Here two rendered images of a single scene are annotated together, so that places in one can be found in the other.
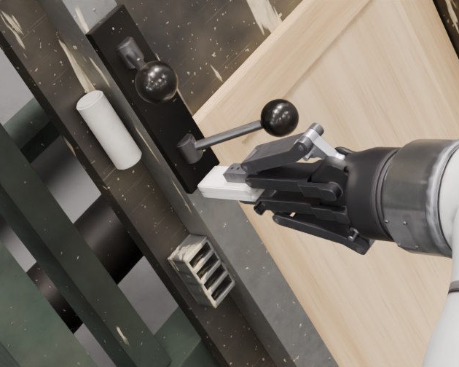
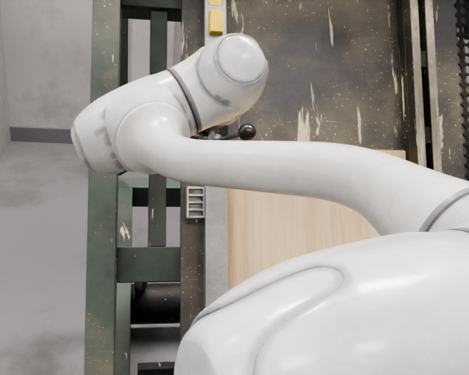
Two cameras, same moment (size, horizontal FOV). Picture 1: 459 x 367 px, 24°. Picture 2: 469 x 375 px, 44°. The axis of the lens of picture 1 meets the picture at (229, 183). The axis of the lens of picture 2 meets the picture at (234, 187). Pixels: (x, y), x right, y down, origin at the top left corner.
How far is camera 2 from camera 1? 91 cm
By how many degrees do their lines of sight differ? 42
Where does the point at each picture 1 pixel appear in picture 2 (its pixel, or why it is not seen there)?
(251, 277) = (211, 219)
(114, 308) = (157, 200)
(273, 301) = (214, 239)
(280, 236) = (243, 225)
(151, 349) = (160, 231)
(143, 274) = not seen: outside the picture
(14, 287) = not seen: hidden behind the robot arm
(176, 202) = not seen: hidden behind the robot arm
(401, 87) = (361, 225)
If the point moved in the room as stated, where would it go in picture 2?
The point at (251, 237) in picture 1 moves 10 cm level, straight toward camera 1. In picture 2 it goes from (223, 204) to (187, 216)
